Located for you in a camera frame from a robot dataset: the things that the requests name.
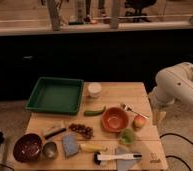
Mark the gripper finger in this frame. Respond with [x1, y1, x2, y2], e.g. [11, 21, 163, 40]
[155, 111, 166, 125]

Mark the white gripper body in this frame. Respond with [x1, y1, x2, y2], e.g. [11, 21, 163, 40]
[149, 96, 163, 120]

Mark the red yellow apple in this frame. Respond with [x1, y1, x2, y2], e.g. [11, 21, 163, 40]
[133, 115, 146, 129]

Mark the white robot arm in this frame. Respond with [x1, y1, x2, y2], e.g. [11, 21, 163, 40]
[148, 62, 193, 125]

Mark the white paper cup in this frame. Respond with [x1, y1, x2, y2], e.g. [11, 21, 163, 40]
[88, 82, 102, 98]

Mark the small metal cup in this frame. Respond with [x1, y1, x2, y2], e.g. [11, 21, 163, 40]
[42, 141, 58, 159]

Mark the green pepper toy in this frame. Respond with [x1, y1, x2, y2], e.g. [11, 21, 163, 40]
[119, 129, 135, 145]

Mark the orange bowl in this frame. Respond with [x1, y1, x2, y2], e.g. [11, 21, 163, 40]
[101, 107, 129, 133]

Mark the grey cloth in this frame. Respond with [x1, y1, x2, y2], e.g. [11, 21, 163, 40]
[115, 147, 142, 171]

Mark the white dish brush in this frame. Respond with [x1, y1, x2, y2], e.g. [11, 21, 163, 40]
[94, 153, 142, 165]

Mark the yellow banana toy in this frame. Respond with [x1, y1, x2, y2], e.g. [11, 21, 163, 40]
[80, 143, 108, 152]

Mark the bunch of dark grapes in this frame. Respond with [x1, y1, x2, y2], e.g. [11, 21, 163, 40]
[69, 123, 93, 139]

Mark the black office chair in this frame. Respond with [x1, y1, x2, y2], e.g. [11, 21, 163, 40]
[124, 0, 157, 23]

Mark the blue sponge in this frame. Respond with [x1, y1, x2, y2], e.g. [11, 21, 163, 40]
[62, 134, 79, 157]

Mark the green plastic tray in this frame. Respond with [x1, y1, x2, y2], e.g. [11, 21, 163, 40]
[26, 77, 84, 116]

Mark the dark red bowl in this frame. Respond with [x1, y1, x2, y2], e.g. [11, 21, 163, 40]
[13, 133, 43, 163]

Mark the black cable on floor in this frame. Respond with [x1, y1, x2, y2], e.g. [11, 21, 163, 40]
[159, 132, 193, 171]

